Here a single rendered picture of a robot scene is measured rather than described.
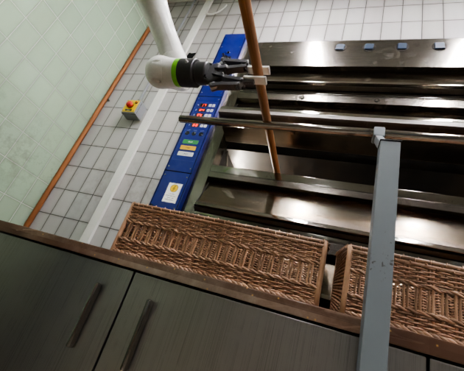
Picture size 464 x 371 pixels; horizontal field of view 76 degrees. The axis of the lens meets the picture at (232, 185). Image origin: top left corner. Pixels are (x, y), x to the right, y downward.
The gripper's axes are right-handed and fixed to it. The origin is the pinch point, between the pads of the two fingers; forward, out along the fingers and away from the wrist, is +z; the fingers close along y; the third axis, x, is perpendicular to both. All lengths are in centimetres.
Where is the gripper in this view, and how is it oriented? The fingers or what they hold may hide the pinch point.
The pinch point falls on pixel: (257, 75)
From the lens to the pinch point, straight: 98.0
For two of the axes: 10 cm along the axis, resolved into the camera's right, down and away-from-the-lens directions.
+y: -2.9, 8.6, -4.1
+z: 9.3, 1.5, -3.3
